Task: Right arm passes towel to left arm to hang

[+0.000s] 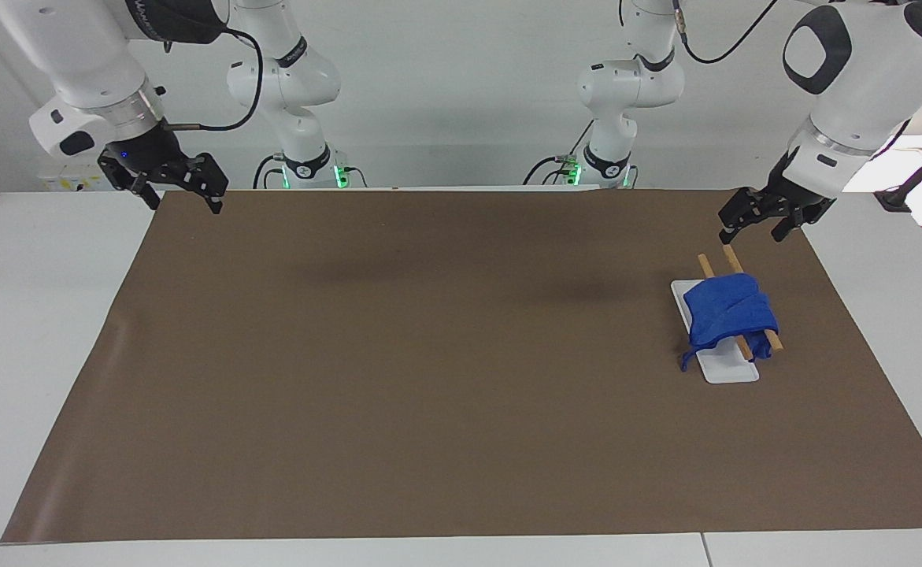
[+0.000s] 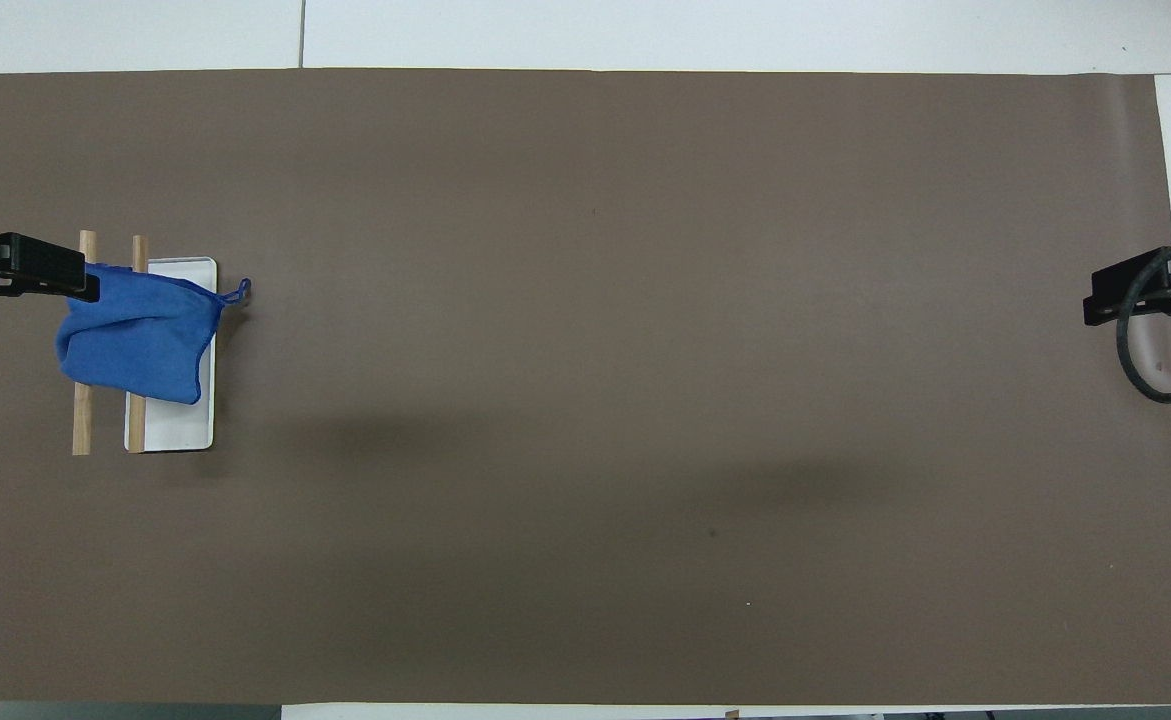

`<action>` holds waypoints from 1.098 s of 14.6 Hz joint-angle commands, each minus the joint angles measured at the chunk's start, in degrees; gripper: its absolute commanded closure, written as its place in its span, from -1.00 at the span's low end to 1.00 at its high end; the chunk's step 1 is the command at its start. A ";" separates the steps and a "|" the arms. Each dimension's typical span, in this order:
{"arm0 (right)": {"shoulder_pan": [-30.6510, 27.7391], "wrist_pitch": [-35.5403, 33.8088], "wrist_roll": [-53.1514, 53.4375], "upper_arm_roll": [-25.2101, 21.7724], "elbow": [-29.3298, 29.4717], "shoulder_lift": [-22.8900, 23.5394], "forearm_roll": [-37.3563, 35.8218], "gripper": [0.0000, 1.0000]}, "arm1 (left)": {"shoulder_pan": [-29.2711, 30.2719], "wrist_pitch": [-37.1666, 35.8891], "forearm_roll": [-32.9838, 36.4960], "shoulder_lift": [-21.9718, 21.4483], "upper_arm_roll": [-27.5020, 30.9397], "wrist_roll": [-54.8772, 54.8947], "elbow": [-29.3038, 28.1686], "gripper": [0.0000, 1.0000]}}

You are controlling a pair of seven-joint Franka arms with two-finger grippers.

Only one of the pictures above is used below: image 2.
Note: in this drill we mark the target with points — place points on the blue towel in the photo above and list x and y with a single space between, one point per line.
135 335

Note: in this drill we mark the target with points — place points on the white rectangular tray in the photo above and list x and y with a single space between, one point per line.
181 425

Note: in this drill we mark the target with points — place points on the wooden rod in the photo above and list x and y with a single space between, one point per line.
82 422
135 428

